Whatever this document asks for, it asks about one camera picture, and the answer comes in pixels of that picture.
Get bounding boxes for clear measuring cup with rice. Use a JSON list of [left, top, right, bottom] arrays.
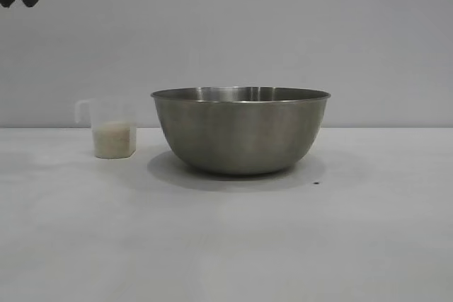
[[74, 98, 137, 158]]

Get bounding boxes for stainless steel mixing bowl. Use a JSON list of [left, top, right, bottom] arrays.
[[150, 86, 333, 175]]

